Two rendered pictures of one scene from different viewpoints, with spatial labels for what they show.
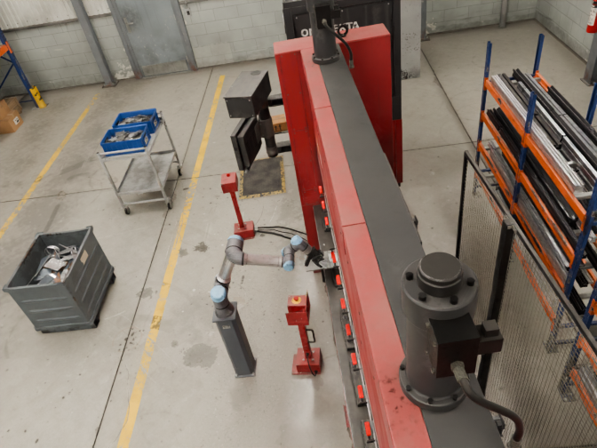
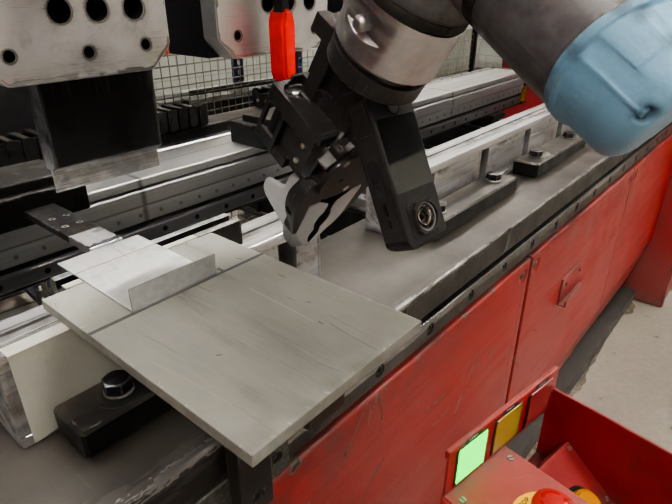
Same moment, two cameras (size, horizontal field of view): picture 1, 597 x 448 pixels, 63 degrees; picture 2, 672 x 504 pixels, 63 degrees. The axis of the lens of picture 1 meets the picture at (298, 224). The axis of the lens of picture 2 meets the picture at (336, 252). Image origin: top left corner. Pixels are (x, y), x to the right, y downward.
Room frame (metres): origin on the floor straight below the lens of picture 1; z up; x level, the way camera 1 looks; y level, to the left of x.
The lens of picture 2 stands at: (2.91, 0.18, 1.24)
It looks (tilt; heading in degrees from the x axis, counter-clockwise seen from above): 26 degrees down; 218
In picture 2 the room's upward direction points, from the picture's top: straight up
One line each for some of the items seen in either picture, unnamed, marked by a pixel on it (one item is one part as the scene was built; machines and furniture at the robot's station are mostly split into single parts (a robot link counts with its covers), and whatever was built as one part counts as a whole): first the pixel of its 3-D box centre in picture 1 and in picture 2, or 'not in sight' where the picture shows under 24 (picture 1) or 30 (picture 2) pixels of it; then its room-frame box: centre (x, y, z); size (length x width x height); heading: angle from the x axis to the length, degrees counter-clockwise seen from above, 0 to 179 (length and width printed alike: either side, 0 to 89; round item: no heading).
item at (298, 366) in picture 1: (306, 360); not in sight; (2.47, 0.15, 0.06); 0.25 x 0.20 x 0.12; 78
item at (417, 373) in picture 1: (456, 349); not in sight; (0.69, -0.33, 2.54); 0.33 x 0.25 x 0.47; 178
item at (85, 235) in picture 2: not in sight; (45, 207); (2.66, -0.44, 1.01); 0.26 x 0.12 x 0.05; 88
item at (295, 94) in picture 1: (343, 166); not in sight; (3.63, -0.49, 1.15); 0.85 x 0.25 x 2.30; 88
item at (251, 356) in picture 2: (322, 260); (226, 314); (2.67, -0.13, 1.00); 0.26 x 0.18 x 0.01; 88
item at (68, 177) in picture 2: not in sight; (101, 125); (2.66, -0.27, 1.13); 0.10 x 0.02 x 0.10; 178
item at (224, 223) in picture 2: not in sight; (157, 258); (2.63, -0.27, 0.99); 0.20 x 0.03 x 0.03; 178
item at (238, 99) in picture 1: (256, 127); not in sight; (3.95, 0.21, 1.53); 0.51 x 0.25 x 0.85; 160
